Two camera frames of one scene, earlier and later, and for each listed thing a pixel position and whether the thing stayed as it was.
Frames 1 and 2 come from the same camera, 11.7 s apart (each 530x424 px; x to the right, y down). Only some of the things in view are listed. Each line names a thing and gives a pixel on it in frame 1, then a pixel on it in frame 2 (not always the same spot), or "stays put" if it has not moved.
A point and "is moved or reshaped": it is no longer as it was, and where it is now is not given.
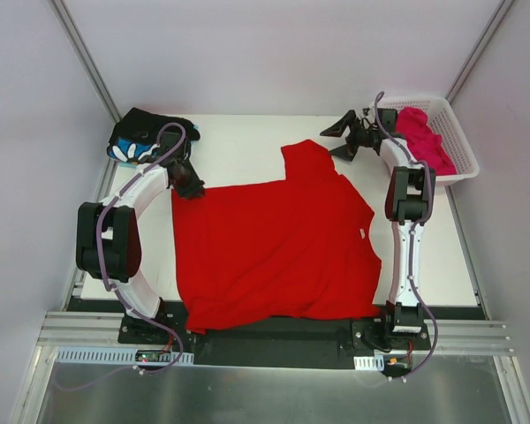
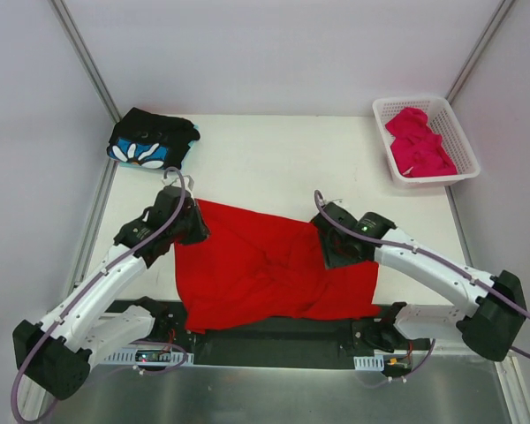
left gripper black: [189, 187] to [196, 225]
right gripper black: [353, 135] to [332, 248]
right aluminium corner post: [499, 16] stays put
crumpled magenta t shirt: [422, 141] stays put
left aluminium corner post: [88, 58] stays put
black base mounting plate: [286, 344] stays put
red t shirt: [305, 246] is moved or reshaped
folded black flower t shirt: [137, 132] stays put
